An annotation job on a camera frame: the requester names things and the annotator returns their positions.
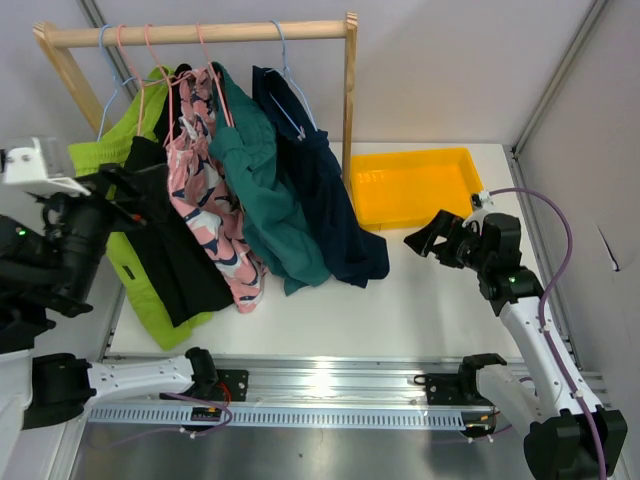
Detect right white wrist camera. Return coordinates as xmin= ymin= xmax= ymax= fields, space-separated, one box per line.
xmin=463 ymin=190 xmax=496 ymax=234

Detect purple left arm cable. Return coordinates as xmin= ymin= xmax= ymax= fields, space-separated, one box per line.
xmin=89 ymin=389 xmax=234 ymax=451

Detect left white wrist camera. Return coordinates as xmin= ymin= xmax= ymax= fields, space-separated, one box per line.
xmin=1 ymin=137 xmax=91 ymax=197

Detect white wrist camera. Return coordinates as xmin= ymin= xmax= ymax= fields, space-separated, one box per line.
xmin=463 ymin=190 xmax=496 ymax=234
xmin=1 ymin=137 xmax=91 ymax=197

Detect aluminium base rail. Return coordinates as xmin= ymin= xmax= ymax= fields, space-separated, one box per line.
xmin=102 ymin=354 xmax=609 ymax=409

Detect pink patterned shorts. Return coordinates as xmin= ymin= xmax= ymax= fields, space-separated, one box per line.
xmin=166 ymin=68 xmax=264 ymax=314

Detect slotted cable duct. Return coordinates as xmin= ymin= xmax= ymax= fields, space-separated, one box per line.
xmin=89 ymin=404 xmax=466 ymax=431

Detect black shorts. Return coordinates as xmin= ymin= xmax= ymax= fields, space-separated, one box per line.
xmin=125 ymin=84 xmax=233 ymax=327

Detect pink hanger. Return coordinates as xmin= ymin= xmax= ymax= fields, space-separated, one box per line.
xmin=116 ymin=24 xmax=160 ymax=137
xmin=143 ymin=23 xmax=191 ymax=149
xmin=196 ymin=22 xmax=235 ymax=127

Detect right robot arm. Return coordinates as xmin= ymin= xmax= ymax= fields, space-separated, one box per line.
xmin=404 ymin=210 xmax=628 ymax=479

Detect teal green shorts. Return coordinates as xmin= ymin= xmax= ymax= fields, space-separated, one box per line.
xmin=209 ymin=62 xmax=330 ymax=295

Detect lime green shorts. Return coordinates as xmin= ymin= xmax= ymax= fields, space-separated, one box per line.
xmin=68 ymin=69 xmax=215 ymax=350

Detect navy blue shorts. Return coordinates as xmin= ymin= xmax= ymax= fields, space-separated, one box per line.
xmin=252 ymin=66 xmax=390 ymax=288

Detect light blue hanger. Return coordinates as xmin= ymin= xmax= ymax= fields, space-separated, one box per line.
xmin=263 ymin=19 xmax=318 ymax=142
xmin=95 ymin=23 xmax=151 ymax=143

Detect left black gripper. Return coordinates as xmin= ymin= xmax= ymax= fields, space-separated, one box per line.
xmin=41 ymin=160 xmax=173 ymax=307

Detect wooden clothes rack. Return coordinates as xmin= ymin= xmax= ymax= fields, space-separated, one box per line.
xmin=33 ymin=12 xmax=358 ymax=175

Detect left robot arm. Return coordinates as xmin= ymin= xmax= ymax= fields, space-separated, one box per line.
xmin=1 ymin=164 xmax=219 ymax=431

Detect yellow plastic tray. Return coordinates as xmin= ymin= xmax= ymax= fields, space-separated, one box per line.
xmin=350 ymin=147 xmax=484 ymax=231

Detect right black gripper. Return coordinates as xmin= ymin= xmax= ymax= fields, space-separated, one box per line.
xmin=403 ymin=210 xmax=492 ymax=274

